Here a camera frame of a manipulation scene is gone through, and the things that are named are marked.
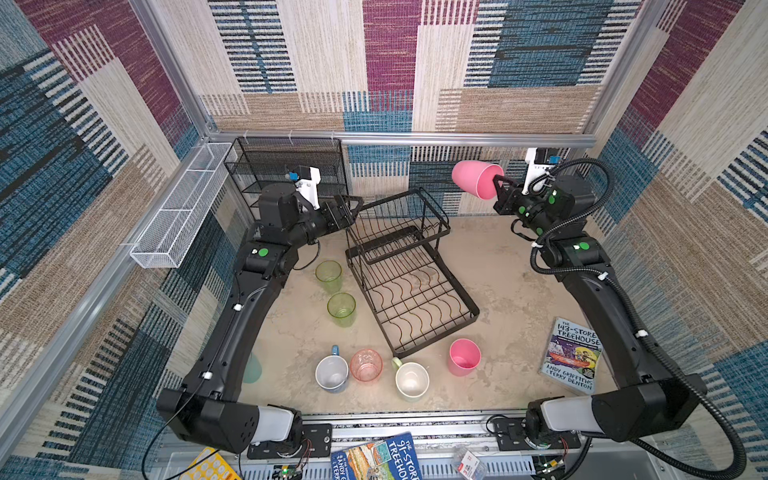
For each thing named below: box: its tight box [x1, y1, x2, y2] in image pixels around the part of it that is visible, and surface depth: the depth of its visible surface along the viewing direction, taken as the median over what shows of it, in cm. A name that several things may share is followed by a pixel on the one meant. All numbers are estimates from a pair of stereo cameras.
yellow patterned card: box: [180, 447, 242, 480], surface depth 70 cm
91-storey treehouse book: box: [331, 432, 423, 480], surface depth 70 cm
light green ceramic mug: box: [392, 357, 430, 403], surface depth 77 cm
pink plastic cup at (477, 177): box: [452, 160, 505, 200], surface depth 71 cm
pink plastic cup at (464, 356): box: [448, 338, 482, 377], surface depth 86 cm
